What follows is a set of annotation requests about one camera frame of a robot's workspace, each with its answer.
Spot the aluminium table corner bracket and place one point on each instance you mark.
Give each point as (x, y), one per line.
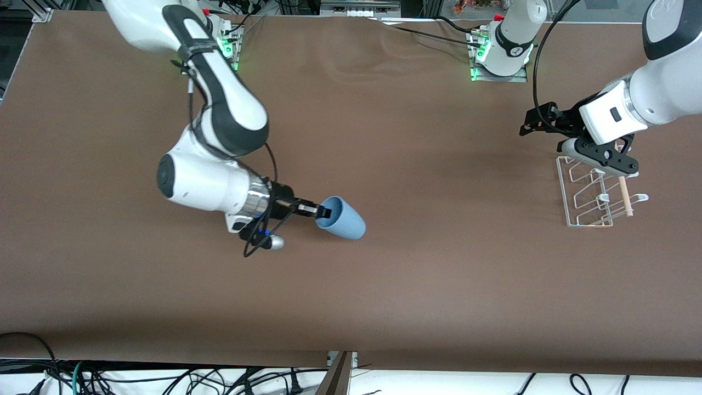
(43, 13)

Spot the white power strip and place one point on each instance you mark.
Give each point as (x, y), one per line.
(359, 11)

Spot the blue plastic cup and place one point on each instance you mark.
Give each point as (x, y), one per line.
(345, 222)

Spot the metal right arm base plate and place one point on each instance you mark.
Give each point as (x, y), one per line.
(236, 49)

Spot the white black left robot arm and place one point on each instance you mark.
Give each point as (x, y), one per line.
(658, 99)

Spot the small metal table bracket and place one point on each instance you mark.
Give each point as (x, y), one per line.
(354, 359)

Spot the orange flower decoration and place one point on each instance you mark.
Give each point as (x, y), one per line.
(471, 6)

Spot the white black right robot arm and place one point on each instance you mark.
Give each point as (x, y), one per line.
(203, 186)

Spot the brown table cover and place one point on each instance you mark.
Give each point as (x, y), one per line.
(351, 285)

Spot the wooden rack rod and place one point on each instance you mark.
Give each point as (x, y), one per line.
(626, 195)

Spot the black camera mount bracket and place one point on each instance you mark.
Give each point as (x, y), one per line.
(609, 153)
(252, 233)

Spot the brown wooden beam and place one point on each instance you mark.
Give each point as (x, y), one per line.
(335, 381)

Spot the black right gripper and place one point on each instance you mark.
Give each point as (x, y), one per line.
(283, 199)

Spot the black right camera mount bracket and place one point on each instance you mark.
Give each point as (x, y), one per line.
(252, 233)

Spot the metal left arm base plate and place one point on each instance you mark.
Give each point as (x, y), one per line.
(515, 78)

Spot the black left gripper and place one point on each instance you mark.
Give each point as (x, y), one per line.
(560, 122)

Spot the black left camera mount bracket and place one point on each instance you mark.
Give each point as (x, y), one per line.
(609, 153)

